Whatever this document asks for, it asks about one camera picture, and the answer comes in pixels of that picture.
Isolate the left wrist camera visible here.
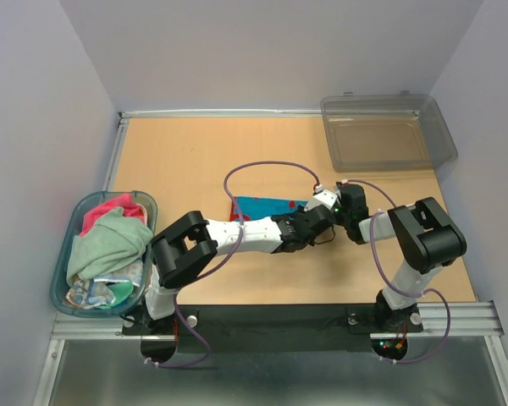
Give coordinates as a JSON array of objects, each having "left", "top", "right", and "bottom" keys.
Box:
[{"left": 305, "top": 189, "right": 340, "bottom": 211}]

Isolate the aluminium front rail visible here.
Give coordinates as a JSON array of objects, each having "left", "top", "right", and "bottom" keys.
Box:
[{"left": 51, "top": 302, "right": 504, "bottom": 340}]

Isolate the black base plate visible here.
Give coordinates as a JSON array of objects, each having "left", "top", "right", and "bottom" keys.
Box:
[{"left": 122, "top": 304, "right": 423, "bottom": 361}]

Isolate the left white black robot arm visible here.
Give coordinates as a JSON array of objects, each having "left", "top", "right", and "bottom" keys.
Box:
[{"left": 141, "top": 206, "right": 336, "bottom": 333}]

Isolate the teal plastic laundry bin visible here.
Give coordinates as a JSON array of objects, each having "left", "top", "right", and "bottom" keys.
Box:
[{"left": 50, "top": 191, "right": 157, "bottom": 318}]

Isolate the pink towel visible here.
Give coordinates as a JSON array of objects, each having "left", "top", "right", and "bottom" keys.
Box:
[{"left": 80, "top": 193, "right": 148, "bottom": 236}]

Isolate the mint green towel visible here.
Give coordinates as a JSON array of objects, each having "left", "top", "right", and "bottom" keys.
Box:
[{"left": 66, "top": 207, "right": 153, "bottom": 286}]

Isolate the red blue cat towel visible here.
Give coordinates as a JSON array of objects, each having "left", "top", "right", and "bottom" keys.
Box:
[{"left": 235, "top": 196, "right": 307, "bottom": 221}]

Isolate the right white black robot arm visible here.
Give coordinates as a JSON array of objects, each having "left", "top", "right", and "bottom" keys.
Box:
[{"left": 335, "top": 181, "right": 467, "bottom": 332}]

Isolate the clear grey plastic bin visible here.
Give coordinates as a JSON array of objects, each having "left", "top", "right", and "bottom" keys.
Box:
[{"left": 320, "top": 93, "right": 458, "bottom": 173}]

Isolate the patterned light blue towel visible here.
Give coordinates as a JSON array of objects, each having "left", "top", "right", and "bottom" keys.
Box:
[{"left": 65, "top": 260, "right": 144, "bottom": 310}]

